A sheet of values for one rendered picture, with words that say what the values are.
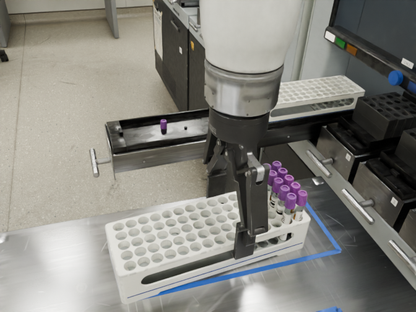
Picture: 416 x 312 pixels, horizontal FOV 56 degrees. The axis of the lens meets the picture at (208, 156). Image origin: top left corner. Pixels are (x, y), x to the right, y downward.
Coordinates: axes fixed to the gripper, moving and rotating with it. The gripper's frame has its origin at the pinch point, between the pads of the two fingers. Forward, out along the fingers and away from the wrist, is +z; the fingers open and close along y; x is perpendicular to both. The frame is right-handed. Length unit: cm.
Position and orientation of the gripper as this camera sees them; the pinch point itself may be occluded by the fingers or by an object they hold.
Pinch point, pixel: (228, 220)
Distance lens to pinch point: 60.8
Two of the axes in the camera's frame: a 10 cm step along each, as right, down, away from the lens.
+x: 9.3, -1.9, 3.2
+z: -0.4, 8.0, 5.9
